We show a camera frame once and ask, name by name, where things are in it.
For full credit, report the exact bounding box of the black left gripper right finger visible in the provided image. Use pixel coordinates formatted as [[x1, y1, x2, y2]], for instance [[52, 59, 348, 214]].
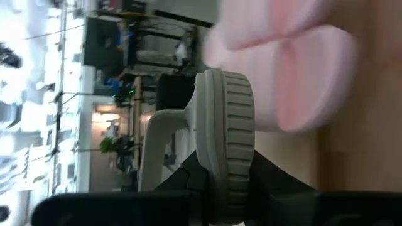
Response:
[[247, 149, 402, 226]]

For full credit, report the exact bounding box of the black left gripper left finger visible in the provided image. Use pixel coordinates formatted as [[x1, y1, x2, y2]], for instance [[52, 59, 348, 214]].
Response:
[[31, 149, 209, 226]]

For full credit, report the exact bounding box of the grey rubber slide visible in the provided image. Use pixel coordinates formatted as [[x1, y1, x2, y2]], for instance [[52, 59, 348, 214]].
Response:
[[138, 68, 256, 225]]

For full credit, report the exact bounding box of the small green background plant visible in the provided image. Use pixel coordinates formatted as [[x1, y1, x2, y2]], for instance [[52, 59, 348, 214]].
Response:
[[99, 136, 116, 155]]

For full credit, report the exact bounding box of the pink rubber slide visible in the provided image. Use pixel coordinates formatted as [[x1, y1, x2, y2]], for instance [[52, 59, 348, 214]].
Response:
[[203, 24, 359, 133], [219, 0, 334, 51]]

